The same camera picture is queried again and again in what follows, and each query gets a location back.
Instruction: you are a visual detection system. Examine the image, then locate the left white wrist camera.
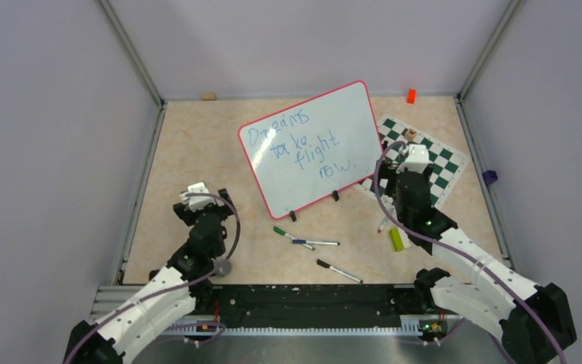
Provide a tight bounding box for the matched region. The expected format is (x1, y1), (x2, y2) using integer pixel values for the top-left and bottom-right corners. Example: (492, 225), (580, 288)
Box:
(180, 182), (217, 212)

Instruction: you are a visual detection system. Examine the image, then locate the white board with pink frame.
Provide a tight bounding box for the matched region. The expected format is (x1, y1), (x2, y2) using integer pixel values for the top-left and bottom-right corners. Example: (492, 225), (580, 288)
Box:
(237, 80), (382, 219)

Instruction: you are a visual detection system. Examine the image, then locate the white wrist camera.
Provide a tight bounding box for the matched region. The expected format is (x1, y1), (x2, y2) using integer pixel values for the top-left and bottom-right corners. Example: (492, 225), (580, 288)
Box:
(180, 182), (217, 212)
(397, 144), (430, 174)

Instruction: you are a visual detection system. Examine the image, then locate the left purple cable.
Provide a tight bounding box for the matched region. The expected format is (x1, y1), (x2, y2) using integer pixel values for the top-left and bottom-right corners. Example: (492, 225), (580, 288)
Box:
(64, 192), (242, 364)

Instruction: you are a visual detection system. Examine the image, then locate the green white chessboard mat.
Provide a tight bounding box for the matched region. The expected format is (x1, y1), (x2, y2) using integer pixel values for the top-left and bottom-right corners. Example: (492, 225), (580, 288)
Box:
(377, 115), (469, 208)

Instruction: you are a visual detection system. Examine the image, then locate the black capped marker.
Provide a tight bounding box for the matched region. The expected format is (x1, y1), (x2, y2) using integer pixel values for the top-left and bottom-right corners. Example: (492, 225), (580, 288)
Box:
(316, 259), (364, 284)

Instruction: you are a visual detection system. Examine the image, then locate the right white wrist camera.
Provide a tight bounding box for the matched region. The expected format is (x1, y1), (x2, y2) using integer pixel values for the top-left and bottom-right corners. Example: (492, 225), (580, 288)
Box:
(397, 144), (430, 174)

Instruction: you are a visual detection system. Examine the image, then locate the purple toy block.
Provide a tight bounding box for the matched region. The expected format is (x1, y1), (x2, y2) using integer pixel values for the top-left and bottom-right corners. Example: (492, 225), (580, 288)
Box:
(481, 170), (499, 187)

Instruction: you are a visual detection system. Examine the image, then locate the green white toy brick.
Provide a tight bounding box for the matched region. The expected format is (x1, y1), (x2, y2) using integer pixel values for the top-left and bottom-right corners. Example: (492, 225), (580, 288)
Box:
(389, 227), (411, 252)

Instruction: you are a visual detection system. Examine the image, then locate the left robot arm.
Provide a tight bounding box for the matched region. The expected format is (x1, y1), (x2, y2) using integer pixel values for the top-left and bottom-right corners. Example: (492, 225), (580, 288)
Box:
(63, 183), (238, 363)

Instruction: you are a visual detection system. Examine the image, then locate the orange toy block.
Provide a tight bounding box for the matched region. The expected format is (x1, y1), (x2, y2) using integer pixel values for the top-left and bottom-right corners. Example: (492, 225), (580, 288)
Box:
(406, 89), (417, 105)

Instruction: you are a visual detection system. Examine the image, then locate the green capped marker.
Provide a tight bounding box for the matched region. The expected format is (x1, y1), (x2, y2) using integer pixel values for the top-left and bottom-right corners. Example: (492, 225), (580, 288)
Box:
(273, 226), (315, 251)

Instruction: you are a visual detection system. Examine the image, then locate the wooden cube chess piece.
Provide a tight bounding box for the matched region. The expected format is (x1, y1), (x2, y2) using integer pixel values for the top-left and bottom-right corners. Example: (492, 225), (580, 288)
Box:
(404, 128), (418, 143)

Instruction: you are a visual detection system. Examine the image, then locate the pink purple marker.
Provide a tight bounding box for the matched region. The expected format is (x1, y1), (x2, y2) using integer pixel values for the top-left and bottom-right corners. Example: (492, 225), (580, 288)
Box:
(377, 217), (389, 234)

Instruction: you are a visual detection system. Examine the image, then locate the purple cable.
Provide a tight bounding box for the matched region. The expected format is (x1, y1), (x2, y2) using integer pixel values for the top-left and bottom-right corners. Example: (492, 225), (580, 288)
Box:
(372, 140), (571, 364)
(64, 192), (242, 364)

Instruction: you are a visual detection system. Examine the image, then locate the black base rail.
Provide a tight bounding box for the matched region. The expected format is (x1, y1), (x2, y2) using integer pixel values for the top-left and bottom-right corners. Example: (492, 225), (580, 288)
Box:
(191, 284), (452, 329)

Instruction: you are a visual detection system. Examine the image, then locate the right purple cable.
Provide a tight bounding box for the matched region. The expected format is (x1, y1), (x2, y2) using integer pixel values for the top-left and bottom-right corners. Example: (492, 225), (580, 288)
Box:
(372, 140), (571, 364)

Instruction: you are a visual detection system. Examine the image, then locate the small cork piece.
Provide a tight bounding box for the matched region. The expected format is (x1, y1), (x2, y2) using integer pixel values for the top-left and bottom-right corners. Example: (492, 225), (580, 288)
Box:
(201, 93), (217, 101)

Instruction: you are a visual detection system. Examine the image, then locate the right black whiteboard foot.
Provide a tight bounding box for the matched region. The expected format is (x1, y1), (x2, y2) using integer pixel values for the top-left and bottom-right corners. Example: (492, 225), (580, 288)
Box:
(331, 190), (340, 202)

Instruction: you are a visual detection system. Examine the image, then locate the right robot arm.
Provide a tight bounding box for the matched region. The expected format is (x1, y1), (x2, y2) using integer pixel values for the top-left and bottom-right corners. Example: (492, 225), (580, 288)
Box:
(377, 163), (577, 363)

